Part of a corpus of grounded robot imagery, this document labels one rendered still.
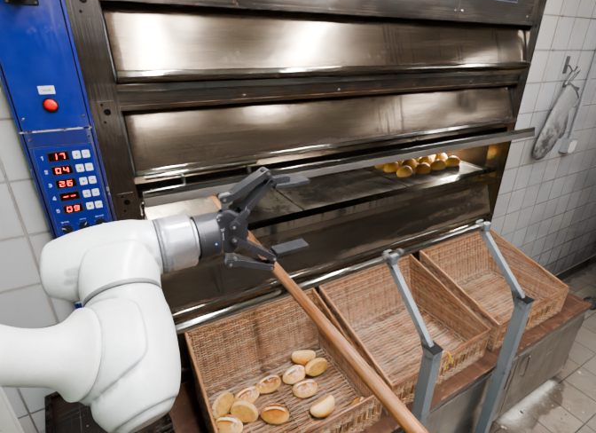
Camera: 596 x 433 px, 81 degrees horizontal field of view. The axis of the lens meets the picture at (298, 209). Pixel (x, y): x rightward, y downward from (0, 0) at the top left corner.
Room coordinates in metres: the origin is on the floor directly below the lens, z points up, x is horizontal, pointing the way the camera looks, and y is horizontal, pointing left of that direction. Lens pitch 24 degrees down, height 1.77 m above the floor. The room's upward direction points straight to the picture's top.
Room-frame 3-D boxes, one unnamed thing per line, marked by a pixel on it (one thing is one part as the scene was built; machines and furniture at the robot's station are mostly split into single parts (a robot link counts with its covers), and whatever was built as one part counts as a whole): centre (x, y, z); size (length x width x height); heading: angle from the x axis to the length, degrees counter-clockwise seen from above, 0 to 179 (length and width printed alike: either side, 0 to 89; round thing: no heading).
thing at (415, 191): (1.43, -0.29, 1.16); 1.80 x 0.06 x 0.04; 119
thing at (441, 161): (2.08, -0.60, 1.21); 0.61 x 0.48 x 0.06; 29
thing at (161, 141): (1.41, -0.30, 1.54); 1.79 x 0.11 x 0.19; 119
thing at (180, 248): (0.50, 0.20, 1.49); 0.09 x 0.06 x 0.09; 28
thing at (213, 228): (0.54, 0.13, 1.49); 0.09 x 0.07 x 0.08; 118
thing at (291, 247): (0.60, 0.02, 1.42); 0.07 x 0.03 x 0.01; 118
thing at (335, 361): (0.90, 0.06, 0.72); 0.56 x 0.49 x 0.28; 119
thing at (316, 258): (1.41, -0.30, 1.02); 1.79 x 0.11 x 0.19; 119
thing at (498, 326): (1.47, -0.97, 0.72); 0.56 x 0.49 x 0.28; 119
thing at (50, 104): (0.87, 0.59, 1.67); 0.03 x 0.02 x 0.06; 119
